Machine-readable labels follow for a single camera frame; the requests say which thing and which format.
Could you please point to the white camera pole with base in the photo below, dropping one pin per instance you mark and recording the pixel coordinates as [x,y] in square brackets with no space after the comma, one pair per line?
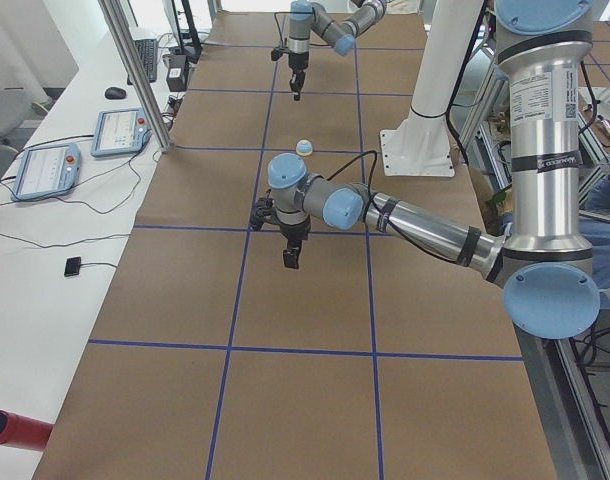
[420,145]

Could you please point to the blue white call bell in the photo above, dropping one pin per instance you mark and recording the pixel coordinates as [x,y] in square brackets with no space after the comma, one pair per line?
[304,147]

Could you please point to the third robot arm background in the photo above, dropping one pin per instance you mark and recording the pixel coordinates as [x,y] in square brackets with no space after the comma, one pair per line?
[602,97]

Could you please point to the far blue teach pendant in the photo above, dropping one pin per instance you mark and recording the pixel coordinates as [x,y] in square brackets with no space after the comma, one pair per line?
[120,132]

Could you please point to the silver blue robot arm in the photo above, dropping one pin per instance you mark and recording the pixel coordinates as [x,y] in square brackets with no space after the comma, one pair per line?
[545,265]
[306,17]

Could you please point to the small black square device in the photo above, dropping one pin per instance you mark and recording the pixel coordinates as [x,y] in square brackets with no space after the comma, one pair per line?
[73,266]

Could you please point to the blue teach pendant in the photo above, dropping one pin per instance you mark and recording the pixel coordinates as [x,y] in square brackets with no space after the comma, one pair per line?
[46,171]
[120,132]

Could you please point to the near blue teach pendant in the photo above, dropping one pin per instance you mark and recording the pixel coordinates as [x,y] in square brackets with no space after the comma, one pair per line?
[46,171]

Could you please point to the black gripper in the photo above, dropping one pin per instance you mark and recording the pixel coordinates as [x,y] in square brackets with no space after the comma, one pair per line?
[293,234]
[298,62]

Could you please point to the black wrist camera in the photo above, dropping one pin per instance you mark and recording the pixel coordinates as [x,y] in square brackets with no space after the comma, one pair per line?
[262,212]
[277,52]

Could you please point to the black keyboard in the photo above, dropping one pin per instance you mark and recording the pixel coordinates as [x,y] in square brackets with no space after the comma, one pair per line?
[147,50]

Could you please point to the black computer mouse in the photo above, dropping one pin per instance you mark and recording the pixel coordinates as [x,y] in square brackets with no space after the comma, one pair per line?
[115,93]

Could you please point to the red bottle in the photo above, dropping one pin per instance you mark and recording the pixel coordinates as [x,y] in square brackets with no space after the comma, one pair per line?
[17,431]

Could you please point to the aluminium frame post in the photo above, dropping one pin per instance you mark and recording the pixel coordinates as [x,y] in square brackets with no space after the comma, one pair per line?
[119,29]

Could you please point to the black box with label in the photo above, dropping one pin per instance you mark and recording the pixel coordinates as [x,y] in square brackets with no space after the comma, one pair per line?
[177,73]

